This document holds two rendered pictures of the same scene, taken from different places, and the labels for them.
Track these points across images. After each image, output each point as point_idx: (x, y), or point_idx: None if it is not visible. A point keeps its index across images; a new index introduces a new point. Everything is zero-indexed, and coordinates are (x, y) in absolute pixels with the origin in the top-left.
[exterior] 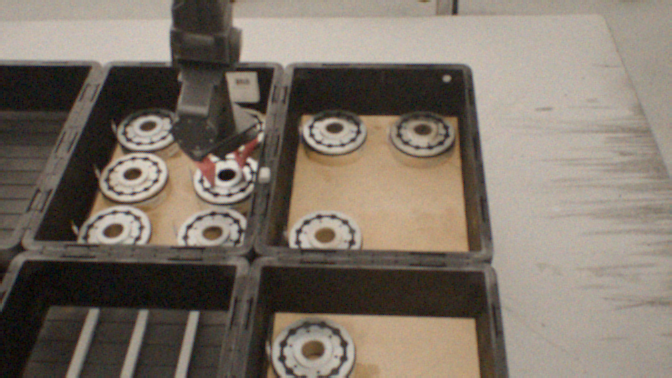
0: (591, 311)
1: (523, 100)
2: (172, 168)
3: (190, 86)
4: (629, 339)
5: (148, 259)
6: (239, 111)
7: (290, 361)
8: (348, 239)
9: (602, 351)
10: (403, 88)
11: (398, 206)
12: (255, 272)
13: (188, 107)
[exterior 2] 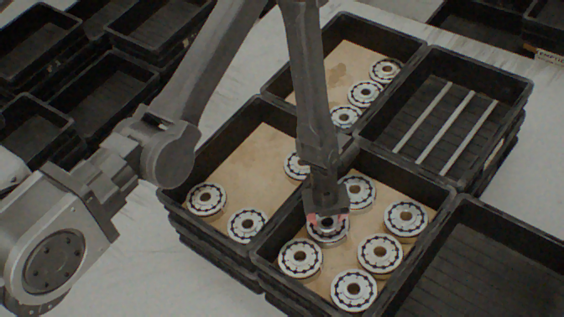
0: (205, 140)
1: (91, 267)
2: (352, 265)
3: (339, 144)
4: (204, 124)
5: (395, 154)
6: (305, 201)
7: (355, 118)
8: (294, 156)
9: (219, 125)
10: None
11: (253, 176)
12: (352, 127)
13: (347, 135)
